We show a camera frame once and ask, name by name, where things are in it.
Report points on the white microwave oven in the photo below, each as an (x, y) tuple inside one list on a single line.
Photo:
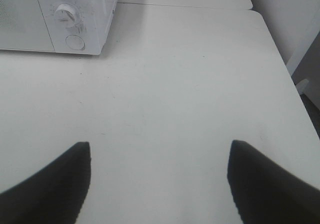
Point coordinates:
[(94, 22)]

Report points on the white timer knob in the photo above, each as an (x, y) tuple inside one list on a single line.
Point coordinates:
[(66, 15)]

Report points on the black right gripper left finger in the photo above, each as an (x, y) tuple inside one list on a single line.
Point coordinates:
[(55, 194)]

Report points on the round door release button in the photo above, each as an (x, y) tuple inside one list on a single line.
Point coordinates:
[(75, 42)]

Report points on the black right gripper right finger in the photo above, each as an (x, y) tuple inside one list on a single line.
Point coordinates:
[(264, 192)]

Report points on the white microwave door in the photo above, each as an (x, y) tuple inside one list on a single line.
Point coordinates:
[(22, 26)]

